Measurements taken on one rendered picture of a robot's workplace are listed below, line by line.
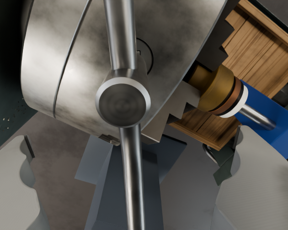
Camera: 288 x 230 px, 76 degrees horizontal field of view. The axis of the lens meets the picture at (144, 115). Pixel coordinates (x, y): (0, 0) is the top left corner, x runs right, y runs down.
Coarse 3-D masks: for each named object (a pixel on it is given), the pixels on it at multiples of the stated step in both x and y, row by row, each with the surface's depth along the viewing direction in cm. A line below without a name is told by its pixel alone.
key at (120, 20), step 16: (112, 0) 7; (128, 0) 7; (112, 16) 7; (128, 16) 7; (112, 32) 7; (128, 32) 7; (112, 48) 8; (128, 48) 8; (112, 64) 8; (128, 64) 8; (128, 128) 9; (128, 144) 10; (128, 160) 10; (128, 176) 11; (128, 192) 11; (128, 208) 11; (128, 224) 12; (144, 224) 12
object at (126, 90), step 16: (144, 64) 11; (112, 80) 7; (128, 80) 7; (144, 80) 8; (96, 96) 7; (112, 96) 7; (128, 96) 7; (144, 96) 7; (112, 112) 7; (128, 112) 7; (144, 112) 7
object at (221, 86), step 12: (192, 72) 28; (204, 72) 29; (216, 72) 28; (228, 72) 29; (192, 84) 29; (204, 84) 29; (216, 84) 28; (228, 84) 29; (240, 84) 30; (204, 96) 28; (216, 96) 29; (228, 96) 30; (240, 96) 30; (204, 108) 31; (216, 108) 31; (228, 108) 30
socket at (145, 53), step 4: (136, 40) 14; (140, 40) 14; (136, 44) 14; (140, 44) 14; (144, 44) 14; (140, 48) 14; (144, 48) 14; (148, 48) 14; (140, 52) 17; (144, 52) 15; (148, 52) 15; (144, 56) 15; (148, 56) 15; (144, 60) 15; (148, 60) 15; (152, 60) 15; (148, 64) 15; (148, 68) 15
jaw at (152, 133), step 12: (180, 84) 28; (180, 96) 27; (192, 96) 28; (168, 108) 26; (180, 108) 27; (192, 108) 28; (156, 120) 25; (168, 120) 28; (144, 132) 24; (156, 132) 24
